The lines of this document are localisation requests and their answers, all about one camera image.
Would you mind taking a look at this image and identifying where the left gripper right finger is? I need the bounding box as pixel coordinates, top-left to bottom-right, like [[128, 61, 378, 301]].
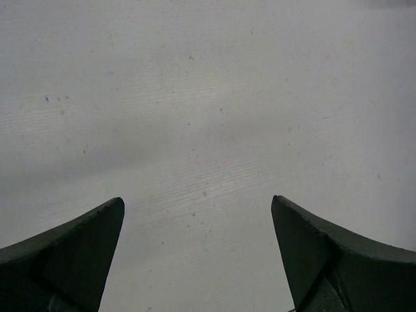
[[271, 196, 415, 311]]

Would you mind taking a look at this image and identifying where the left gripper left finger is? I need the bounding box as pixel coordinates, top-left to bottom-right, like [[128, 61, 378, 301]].
[[1, 198, 125, 311]]

